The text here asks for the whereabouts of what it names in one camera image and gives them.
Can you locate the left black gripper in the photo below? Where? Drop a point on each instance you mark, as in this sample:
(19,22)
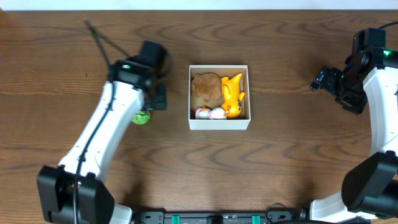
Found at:
(158,100)

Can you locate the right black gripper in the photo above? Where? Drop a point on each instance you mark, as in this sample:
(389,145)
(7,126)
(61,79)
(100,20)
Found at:
(354,105)

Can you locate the green numbered dice ball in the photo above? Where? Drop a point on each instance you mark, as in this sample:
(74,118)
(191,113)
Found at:
(142,117)

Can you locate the brown plush toy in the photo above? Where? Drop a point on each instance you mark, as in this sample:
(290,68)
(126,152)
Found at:
(205,91)

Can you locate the white cardboard box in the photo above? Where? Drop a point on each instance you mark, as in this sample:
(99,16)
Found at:
(239,123)

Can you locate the white pink duck toy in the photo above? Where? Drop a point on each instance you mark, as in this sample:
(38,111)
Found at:
(214,114)

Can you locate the yellow rubber duck toy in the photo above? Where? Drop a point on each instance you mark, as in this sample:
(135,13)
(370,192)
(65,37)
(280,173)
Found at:
(233,96)

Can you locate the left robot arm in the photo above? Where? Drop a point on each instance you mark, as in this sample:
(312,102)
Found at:
(74,191)

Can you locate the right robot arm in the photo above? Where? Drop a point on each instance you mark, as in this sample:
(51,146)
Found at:
(369,190)

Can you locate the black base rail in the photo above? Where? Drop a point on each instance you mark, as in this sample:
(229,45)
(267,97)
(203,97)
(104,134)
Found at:
(274,214)

